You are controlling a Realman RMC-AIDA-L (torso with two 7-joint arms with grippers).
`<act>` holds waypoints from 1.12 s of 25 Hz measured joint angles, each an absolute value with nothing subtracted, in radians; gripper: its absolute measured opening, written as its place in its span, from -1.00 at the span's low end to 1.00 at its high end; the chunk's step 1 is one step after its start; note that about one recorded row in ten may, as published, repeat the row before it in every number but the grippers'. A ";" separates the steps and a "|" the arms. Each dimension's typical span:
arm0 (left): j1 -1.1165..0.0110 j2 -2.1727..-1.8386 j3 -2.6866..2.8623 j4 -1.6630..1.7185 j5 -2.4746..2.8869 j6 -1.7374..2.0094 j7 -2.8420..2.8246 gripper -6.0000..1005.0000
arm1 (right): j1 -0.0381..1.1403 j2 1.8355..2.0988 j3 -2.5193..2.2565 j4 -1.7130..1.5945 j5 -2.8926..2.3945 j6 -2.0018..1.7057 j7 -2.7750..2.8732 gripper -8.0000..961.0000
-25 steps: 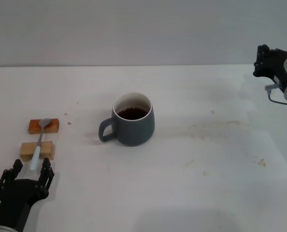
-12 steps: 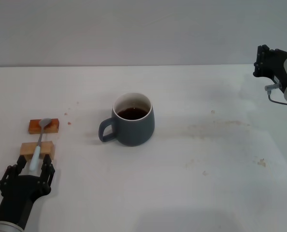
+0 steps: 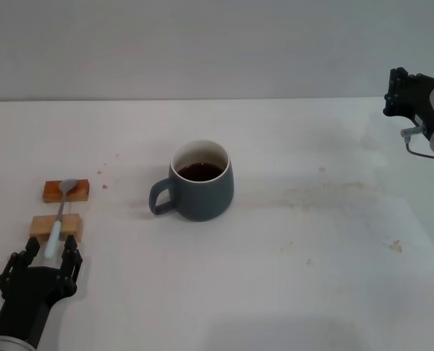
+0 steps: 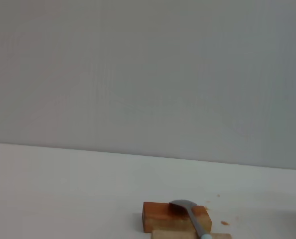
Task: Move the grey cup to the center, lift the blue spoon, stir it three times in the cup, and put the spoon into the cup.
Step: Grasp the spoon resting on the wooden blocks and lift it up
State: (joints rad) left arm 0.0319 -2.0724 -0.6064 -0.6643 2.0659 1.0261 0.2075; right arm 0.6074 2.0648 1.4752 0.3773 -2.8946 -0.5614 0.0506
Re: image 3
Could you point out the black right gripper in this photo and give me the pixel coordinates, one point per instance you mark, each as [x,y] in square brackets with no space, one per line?
[421,97]

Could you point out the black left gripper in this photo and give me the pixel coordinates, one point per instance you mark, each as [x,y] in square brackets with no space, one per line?
[27,296]

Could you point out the grey ceramic mug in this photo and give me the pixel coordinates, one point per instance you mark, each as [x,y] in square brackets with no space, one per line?
[202,199]

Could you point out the light notched wooden block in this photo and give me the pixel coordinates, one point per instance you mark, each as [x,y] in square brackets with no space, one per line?
[39,225]

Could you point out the reddish stained wooden block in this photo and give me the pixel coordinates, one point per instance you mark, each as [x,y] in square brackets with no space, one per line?
[80,192]

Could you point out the dark coffee liquid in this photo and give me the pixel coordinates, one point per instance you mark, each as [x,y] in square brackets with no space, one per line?
[201,172]

